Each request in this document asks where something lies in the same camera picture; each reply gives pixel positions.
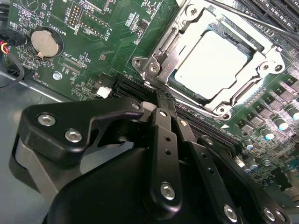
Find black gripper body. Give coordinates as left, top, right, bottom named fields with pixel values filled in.
left=43, top=147, right=226, bottom=224

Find silver CPU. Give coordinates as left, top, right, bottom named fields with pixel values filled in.
left=171, top=25, right=263, bottom=102

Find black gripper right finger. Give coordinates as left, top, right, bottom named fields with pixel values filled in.
left=166, top=92, right=294, bottom=224

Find metal socket cover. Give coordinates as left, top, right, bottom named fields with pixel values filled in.
left=149, top=4, right=287, bottom=117

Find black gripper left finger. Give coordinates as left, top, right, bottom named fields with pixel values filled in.
left=9, top=90, right=183, bottom=220

